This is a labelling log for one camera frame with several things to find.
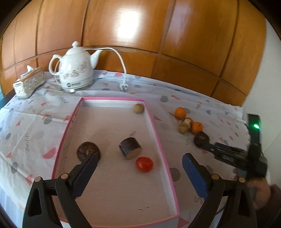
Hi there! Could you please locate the orange mandarin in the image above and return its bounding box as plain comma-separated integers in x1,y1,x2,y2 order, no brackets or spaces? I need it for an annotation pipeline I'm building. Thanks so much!
174,107,187,120
191,122,203,135

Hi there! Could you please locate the red tomato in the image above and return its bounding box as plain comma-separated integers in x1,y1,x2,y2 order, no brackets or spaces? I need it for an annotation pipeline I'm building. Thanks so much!
136,157,154,173

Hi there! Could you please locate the small longan fruit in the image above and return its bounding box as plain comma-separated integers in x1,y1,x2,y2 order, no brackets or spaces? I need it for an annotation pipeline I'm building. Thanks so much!
178,124,189,134
133,103,144,113

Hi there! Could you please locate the person's right hand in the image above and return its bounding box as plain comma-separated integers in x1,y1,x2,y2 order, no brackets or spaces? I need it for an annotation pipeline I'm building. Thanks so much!
247,178,271,210

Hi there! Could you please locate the patterned white tablecloth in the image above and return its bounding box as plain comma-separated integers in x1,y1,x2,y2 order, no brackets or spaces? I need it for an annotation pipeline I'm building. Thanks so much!
1,70,249,227

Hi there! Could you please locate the pink shallow tray box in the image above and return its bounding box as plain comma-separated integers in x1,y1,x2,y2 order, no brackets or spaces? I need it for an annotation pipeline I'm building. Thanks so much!
52,97,179,227

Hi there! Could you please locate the silver tissue box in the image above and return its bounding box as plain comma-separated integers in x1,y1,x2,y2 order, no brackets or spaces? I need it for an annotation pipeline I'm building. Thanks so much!
13,65,46,99

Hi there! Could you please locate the white ceramic electric kettle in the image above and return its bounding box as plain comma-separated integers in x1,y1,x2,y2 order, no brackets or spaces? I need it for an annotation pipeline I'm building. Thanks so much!
49,41,102,93

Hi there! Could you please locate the white power cord with plug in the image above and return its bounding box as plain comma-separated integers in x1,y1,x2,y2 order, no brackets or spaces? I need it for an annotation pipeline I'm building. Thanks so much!
53,46,129,92

